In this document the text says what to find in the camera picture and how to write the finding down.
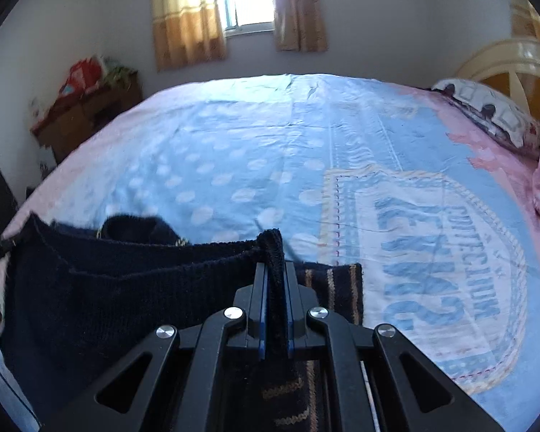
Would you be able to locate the red bag clutter on desk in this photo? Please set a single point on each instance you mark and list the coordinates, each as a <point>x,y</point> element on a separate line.
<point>81,76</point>

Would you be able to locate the cream and orange headboard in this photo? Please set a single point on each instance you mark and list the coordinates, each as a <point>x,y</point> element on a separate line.
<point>504,60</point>

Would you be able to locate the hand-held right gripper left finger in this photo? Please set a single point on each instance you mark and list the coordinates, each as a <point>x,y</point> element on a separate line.
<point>262,324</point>

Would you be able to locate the green cloth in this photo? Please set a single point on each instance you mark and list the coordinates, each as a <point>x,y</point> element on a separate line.
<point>119,72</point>

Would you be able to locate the white patterned pillow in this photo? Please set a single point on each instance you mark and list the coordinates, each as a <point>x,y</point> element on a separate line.
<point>490,108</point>

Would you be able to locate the brown wooden desk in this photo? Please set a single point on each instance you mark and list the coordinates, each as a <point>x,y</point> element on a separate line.
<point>81,117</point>

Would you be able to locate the bed with light sheet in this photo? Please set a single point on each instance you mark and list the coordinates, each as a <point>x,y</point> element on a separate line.
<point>252,153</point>

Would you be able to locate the yellow curtain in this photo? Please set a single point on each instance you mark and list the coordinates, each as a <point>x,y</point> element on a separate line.
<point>299,9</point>
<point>186,22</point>
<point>528,18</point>

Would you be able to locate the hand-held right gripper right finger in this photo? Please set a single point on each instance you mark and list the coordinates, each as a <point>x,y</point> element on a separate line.
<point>290,324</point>

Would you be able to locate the navy patterned knit sweater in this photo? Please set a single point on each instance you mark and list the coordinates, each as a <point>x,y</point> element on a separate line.
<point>94,306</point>

